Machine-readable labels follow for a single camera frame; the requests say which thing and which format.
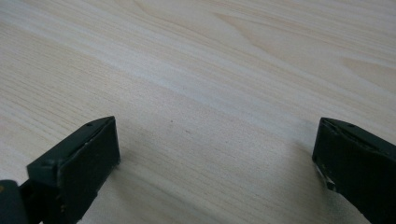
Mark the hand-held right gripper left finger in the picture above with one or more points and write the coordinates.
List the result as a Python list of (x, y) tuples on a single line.
[(81, 168)]

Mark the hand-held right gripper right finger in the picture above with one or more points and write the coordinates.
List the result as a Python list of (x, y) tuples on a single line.
[(358, 161)]

